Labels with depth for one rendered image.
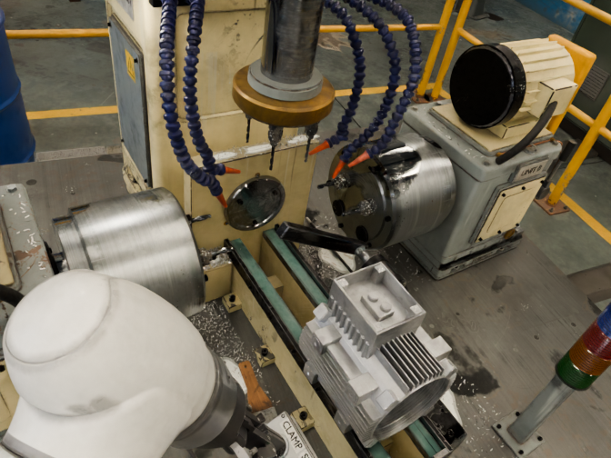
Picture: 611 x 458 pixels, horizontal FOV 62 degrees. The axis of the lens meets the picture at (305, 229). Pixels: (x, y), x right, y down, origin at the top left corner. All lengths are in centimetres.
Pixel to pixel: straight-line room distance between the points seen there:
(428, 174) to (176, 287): 59
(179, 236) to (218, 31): 41
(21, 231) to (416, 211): 75
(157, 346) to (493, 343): 105
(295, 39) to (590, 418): 100
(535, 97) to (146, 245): 89
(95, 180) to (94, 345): 124
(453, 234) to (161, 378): 101
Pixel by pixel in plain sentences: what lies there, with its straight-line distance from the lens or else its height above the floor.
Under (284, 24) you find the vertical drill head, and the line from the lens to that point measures 83.
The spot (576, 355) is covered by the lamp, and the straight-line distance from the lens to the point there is 98.
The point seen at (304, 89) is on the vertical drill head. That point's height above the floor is 135.
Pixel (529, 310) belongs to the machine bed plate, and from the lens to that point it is 145.
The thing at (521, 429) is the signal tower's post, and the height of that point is 84.
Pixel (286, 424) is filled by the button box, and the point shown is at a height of 108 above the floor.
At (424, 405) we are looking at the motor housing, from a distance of 95.
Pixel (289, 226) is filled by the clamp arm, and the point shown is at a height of 115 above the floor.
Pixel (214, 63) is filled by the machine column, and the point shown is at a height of 129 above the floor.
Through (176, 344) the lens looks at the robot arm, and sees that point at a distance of 38.
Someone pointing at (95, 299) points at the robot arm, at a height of 148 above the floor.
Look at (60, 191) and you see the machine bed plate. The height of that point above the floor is 80.
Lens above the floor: 174
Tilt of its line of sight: 42 degrees down
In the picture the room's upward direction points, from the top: 11 degrees clockwise
